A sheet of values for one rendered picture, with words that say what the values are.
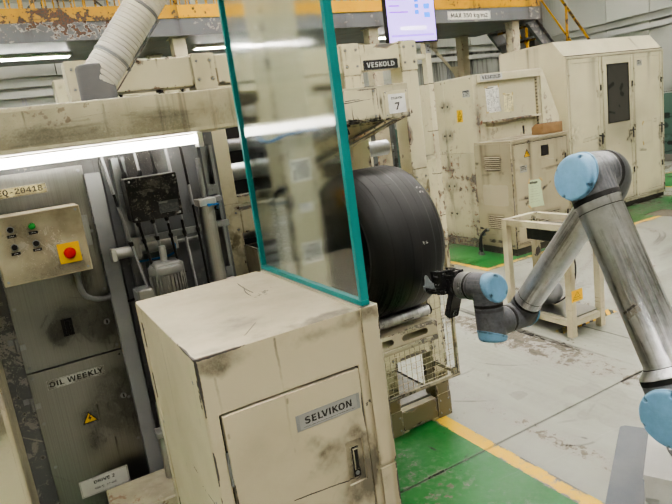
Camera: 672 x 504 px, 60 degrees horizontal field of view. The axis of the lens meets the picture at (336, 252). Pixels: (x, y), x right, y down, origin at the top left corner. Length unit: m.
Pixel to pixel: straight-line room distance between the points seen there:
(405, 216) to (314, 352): 0.97
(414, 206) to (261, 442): 1.15
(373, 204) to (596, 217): 0.79
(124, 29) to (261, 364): 1.38
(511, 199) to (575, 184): 5.00
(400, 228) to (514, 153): 4.56
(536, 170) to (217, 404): 5.90
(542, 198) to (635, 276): 5.32
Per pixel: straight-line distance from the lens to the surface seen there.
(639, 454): 2.00
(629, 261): 1.56
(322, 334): 1.19
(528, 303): 1.94
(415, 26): 6.14
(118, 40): 2.18
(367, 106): 2.49
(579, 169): 1.57
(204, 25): 7.59
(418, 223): 2.07
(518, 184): 6.57
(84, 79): 2.16
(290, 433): 1.22
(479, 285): 1.86
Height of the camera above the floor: 1.64
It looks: 12 degrees down
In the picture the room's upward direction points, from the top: 8 degrees counter-clockwise
